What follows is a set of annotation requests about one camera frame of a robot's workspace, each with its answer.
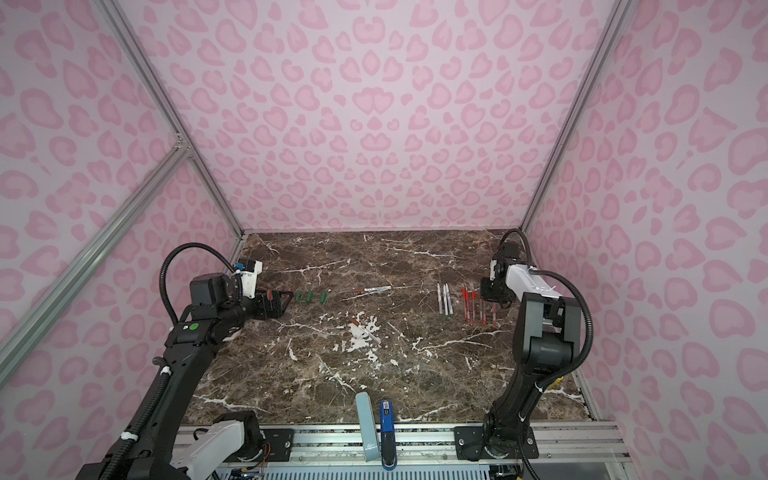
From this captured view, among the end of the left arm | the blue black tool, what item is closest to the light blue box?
the blue black tool

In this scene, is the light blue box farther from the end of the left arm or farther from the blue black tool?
the end of the left arm

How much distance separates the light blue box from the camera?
71 cm
